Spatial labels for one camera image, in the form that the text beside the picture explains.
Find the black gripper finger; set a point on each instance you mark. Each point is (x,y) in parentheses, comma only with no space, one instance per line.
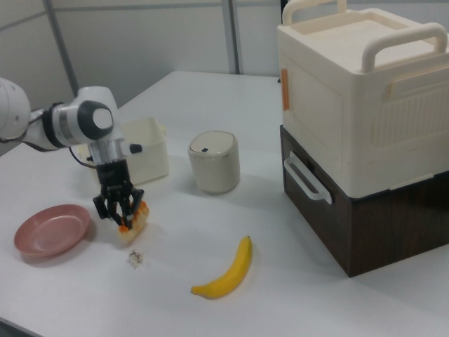
(103,205)
(131,207)

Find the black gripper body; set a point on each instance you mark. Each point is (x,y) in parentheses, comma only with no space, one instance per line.
(114,175)

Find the orange glazed bread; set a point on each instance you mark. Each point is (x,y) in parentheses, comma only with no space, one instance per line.
(138,224)

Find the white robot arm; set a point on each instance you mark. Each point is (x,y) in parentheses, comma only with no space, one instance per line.
(66,123)

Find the pink plate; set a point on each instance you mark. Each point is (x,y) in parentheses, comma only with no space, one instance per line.
(51,231)

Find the white plastic tub container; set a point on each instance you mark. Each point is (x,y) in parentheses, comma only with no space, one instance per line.
(149,154)

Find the small crumpled paper scrap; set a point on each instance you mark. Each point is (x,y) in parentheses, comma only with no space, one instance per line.
(135,259)

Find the small cream trash can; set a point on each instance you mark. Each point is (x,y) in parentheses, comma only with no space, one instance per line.
(214,165)

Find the yellow banana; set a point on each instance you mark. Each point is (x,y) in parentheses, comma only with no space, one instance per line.
(229,274)

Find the orange tape strip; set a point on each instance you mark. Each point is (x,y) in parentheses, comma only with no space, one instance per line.
(286,89)

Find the cream plastic storage box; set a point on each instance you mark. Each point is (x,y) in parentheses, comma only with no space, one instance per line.
(333,87)

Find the dark brown drawer cabinet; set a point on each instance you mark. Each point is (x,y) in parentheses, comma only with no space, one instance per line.
(379,231)

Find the grey partition post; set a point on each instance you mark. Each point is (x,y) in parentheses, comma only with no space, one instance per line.
(63,52)
(236,35)

